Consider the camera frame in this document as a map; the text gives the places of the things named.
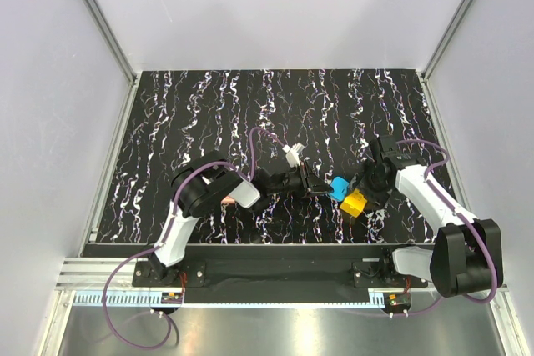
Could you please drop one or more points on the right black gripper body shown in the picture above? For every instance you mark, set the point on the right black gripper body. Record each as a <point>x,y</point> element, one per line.
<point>370,182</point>

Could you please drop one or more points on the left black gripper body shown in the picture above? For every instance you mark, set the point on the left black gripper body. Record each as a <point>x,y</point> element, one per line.
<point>299,181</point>

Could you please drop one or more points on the blue folding extension socket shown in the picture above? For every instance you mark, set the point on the blue folding extension socket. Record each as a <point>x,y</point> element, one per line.
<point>339,189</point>

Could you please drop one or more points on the yellow socket cube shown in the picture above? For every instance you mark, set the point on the yellow socket cube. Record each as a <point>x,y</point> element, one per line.
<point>354,204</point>

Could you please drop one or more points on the pink plug adapter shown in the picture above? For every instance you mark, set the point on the pink plug adapter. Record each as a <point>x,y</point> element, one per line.
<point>228,200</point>

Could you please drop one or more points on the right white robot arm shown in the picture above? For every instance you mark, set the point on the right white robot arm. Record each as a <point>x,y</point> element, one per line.
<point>466,258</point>

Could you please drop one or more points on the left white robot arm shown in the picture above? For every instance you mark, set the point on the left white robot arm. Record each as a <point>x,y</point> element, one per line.
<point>200,187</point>

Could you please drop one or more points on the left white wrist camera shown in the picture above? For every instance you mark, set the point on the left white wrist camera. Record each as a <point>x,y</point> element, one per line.
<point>292,154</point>

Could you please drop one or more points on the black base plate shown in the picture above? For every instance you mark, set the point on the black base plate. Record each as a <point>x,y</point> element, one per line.
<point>278,275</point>

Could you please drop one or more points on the right aluminium frame post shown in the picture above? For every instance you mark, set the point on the right aluminium frame post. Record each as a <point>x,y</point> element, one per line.
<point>454,24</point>

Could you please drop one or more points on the aluminium frame post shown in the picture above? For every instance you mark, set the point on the aluminium frame post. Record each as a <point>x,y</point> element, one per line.
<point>110,39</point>
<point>454,24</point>

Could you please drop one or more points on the slotted cable duct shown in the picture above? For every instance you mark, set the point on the slotted cable duct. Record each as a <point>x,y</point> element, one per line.
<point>129,298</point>

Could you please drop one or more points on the left aluminium frame post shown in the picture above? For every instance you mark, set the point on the left aluminium frame post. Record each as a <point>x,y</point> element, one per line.
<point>110,39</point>

